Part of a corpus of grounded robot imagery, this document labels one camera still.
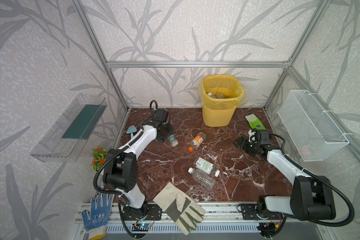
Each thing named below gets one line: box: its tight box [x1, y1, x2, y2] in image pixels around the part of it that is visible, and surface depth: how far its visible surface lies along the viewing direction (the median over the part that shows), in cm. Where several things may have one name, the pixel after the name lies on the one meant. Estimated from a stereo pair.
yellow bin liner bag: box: [198, 74, 248, 107], surface depth 104 cm
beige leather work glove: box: [152, 182, 206, 236], surface depth 76 cm
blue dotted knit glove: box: [82, 192, 114, 240], surface depth 74 cm
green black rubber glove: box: [245, 113, 266, 130], surface depth 114 cm
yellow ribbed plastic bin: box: [200, 74, 244, 127], surface depth 104 cm
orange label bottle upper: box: [188, 132, 207, 152], surface depth 99 cm
